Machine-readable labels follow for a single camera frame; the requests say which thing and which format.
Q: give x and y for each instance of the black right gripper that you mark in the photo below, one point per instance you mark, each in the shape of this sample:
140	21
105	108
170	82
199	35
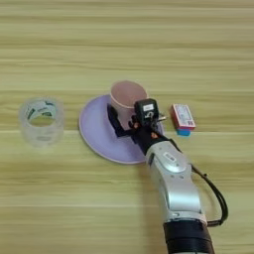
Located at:
147	137

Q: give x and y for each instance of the pink plastic cup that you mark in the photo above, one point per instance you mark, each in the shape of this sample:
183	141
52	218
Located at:
127	94

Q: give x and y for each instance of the round purple plate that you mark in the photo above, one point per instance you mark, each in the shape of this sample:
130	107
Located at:
97	129

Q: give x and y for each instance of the small red and blue box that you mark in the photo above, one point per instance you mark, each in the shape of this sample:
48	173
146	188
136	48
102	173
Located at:
182	116

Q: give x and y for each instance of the clear packing tape roll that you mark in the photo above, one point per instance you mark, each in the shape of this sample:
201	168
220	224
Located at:
26	132

